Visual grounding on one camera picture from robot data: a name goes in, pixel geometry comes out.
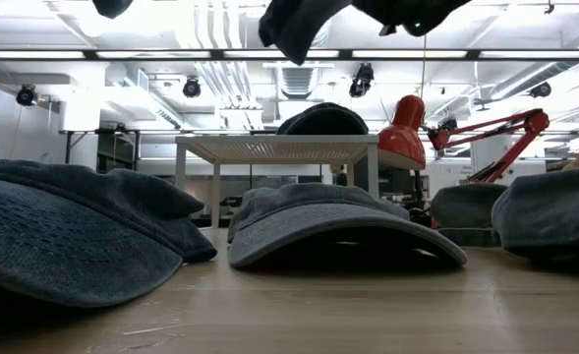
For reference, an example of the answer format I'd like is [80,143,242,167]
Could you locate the grey cotton cap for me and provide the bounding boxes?
[430,182,509,231]
[491,164,579,262]
[226,182,469,269]

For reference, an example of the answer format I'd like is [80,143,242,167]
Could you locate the dark blue denim cap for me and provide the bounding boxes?
[258,0,353,67]

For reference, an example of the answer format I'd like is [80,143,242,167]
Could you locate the dark navy cap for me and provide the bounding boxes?
[0,155,218,309]

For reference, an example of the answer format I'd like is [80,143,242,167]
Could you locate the white perforated shelf rack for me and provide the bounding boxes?
[174,134,381,229]

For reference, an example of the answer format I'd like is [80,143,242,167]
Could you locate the ceiling air vent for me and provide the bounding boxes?
[279,67,315,99]

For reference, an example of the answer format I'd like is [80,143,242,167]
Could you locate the red desk lamp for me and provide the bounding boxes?
[376,94,550,186]

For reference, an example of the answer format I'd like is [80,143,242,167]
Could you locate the black-legged background table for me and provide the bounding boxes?
[58,128,142,172]

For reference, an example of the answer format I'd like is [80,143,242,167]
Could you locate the black overhead light bar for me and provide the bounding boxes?
[0,47,579,62]

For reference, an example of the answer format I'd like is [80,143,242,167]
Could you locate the black aluminium frame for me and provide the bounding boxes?
[438,228,504,248]
[188,215,231,229]

